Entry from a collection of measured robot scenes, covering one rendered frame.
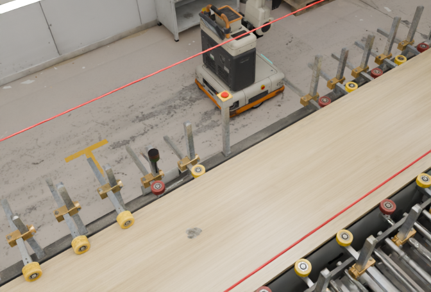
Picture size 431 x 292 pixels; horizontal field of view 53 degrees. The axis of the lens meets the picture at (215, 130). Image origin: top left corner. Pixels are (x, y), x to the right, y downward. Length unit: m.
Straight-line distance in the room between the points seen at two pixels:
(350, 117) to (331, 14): 2.81
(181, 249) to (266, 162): 0.72
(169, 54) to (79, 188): 1.88
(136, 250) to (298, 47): 3.28
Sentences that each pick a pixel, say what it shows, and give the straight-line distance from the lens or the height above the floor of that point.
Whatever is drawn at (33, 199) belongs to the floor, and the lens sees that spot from 3.86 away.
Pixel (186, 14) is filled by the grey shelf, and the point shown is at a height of 0.14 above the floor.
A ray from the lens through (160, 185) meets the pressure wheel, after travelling 2.49.
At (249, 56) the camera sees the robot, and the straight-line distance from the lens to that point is 3.73.
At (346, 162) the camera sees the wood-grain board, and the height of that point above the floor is 0.90.
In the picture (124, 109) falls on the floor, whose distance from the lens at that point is 4.29.
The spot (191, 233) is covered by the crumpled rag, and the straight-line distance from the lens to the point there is 2.29.
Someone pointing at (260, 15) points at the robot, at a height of 0.87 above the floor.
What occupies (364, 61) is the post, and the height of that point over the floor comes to 0.90.
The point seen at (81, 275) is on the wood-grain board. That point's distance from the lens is 2.31.
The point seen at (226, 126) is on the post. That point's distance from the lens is 2.63.
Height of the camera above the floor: 2.89
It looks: 47 degrees down
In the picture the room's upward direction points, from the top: 3 degrees counter-clockwise
